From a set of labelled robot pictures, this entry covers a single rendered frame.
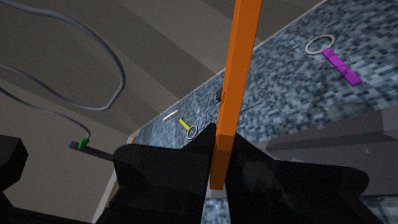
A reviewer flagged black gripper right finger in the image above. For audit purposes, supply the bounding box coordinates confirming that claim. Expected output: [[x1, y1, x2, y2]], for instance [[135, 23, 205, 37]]
[[225, 132, 370, 224]]

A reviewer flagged purple-handled grey loop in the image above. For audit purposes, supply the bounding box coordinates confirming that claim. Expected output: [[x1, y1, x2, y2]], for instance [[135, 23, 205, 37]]
[[305, 34, 362, 87]]

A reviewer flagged white loop with yellow handle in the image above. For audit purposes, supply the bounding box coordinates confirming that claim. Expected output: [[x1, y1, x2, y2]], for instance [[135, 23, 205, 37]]
[[179, 119, 198, 139]]

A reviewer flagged grey loop with orange handle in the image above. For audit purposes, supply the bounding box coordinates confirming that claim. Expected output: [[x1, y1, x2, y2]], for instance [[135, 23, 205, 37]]
[[210, 0, 263, 191]]

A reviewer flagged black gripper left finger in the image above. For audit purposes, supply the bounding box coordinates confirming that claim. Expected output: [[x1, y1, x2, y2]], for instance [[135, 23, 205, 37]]
[[113, 123, 217, 224]]

